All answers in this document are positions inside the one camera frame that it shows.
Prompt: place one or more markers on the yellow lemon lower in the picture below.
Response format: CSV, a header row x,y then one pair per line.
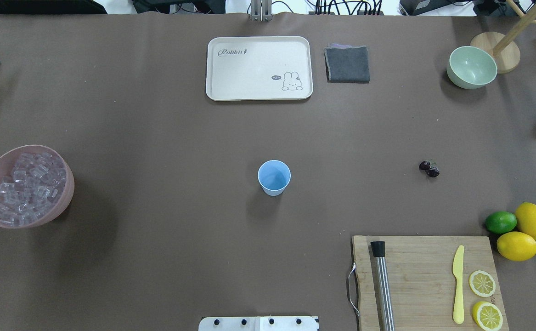
x,y
516,246

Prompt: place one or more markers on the cream rabbit tray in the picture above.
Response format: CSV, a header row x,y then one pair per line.
x,y
249,68

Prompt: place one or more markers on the pile of clear ice cubes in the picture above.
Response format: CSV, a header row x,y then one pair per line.
x,y
35,184

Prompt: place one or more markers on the lemon slice lower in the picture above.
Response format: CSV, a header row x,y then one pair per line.
x,y
487,316

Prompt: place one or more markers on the mint green bowl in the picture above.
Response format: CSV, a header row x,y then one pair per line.
x,y
471,67

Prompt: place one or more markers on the light blue plastic cup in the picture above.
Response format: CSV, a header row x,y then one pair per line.
x,y
274,177

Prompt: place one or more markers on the yellow lemon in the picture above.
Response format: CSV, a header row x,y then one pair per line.
x,y
526,218
516,246

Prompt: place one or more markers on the aluminium frame post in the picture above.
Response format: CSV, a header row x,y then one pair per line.
x,y
261,10

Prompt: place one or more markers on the wooden cutting board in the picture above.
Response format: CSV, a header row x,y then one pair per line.
x,y
420,280

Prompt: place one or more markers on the grey folded cloth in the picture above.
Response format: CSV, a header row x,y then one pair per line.
x,y
347,64

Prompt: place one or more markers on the steel muddler black tip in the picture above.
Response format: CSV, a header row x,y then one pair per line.
x,y
384,291

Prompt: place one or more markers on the yellow lemon upper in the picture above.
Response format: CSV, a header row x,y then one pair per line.
x,y
526,218

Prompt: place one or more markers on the lemon slice upper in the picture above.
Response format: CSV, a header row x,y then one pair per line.
x,y
482,283

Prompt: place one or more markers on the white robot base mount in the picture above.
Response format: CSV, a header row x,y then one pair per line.
x,y
260,323

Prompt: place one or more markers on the green lime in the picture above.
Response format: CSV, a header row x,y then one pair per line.
x,y
500,222

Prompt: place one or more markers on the lemon slice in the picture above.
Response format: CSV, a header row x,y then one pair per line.
x,y
482,283
487,316

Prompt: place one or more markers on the wooden mug tree stand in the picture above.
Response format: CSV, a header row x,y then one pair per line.
x,y
502,48

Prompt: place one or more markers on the dark cherry left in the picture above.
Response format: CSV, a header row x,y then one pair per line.
x,y
425,165

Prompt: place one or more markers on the yellow plastic knife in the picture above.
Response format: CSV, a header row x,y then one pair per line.
x,y
457,271

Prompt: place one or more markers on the pink bowl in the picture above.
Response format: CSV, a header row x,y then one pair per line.
x,y
7,162

